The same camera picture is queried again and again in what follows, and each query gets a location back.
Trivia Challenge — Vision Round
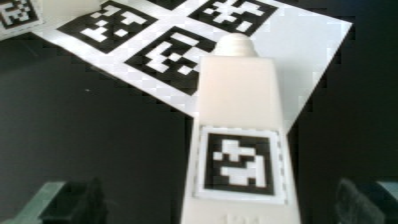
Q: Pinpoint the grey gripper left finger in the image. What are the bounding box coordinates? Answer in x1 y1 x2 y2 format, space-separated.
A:
6 178 109 224

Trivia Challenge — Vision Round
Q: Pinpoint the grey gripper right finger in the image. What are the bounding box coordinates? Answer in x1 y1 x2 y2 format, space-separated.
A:
336 178 398 224

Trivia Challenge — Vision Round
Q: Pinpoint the white desk leg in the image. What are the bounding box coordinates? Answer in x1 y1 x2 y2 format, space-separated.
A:
0 0 45 41
181 33 301 224

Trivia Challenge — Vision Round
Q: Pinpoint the printed marker sheet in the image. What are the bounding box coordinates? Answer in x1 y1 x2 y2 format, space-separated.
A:
34 0 352 126

